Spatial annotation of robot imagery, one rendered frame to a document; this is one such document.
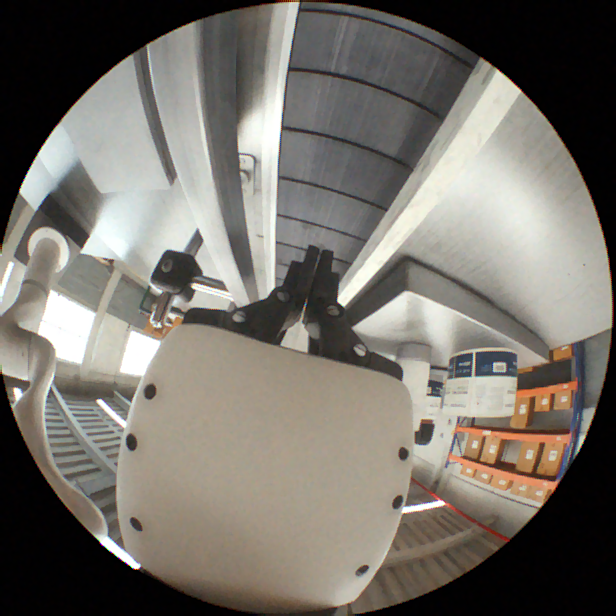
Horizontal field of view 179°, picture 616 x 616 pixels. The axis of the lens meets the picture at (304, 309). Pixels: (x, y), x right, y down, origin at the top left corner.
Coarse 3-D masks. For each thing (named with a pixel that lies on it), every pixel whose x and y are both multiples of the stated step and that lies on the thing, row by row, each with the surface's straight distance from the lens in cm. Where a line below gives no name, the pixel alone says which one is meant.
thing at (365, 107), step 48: (336, 48) 12; (384, 48) 12; (432, 48) 12; (288, 96) 12; (336, 96) 12; (384, 96) 12; (432, 96) 12; (288, 144) 13; (336, 144) 13; (384, 144) 12; (288, 192) 15; (336, 192) 14; (384, 192) 14; (288, 240) 19; (336, 240) 18
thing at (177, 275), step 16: (192, 240) 16; (176, 256) 15; (192, 256) 14; (160, 272) 15; (176, 272) 14; (192, 272) 14; (160, 288) 15; (176, 288) 14; (192, 288) 14; (208, 288) 14; (224, 288) 13; (160, 304) 15; (160, 320) 14
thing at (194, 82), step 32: (192, 32) 4; (224, 32) 5; (160, 64) 5; (192, 64) 4; (224, 64) 5; (160, 96) 5; (192, 96) 4; (224, 96) 5; (192, 128) 5; (224, 128) 5; (192, 160) 5; (224, 160) 5; (192, 192) 6; (224, 192) 6; (224, 224) 6; (224, 256) 8; (256, 288) 13
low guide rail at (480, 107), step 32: (480, 64) 11; (480, 96) 9; (512, 96) 10; (448, 128) 10; (480, 128) 9; (448, 160) 9; (416, 192) 10; (384, 224) 12; (416, 224) 11; (384, 256) 13; (352, 288) 17
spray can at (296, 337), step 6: (306, 300) 27; (300, 318) 26; (300, 324) 26; (288, 330) 26; (294, 330) 26; (300, 330) 26; (288, 336) 26; (294, 336) 26; (300, 336) 26; (306, 336) 26; (282, 342) 26; (288, 342) 26; (294, 342) 26; (300, 342) 26; (306, 342) 26; (294, 348) 25; (300, 348) 26; (306, 348) 26
